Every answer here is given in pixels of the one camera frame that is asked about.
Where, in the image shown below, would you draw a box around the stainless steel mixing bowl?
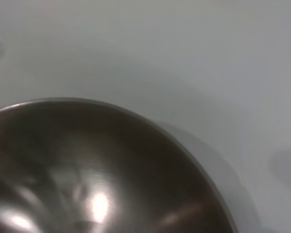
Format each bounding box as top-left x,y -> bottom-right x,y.
0,97 -> 237,233

